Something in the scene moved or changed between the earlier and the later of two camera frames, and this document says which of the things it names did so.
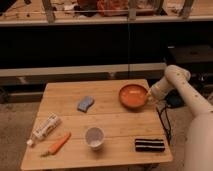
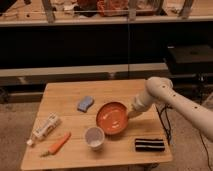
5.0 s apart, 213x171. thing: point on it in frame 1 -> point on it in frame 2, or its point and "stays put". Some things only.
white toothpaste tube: (43, 128) stays put
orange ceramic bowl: (133, 96) -> (112, 118)
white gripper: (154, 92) -> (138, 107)
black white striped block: (149, 145) stays put
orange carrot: (57, 145) stays put
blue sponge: (85, 103) stays put
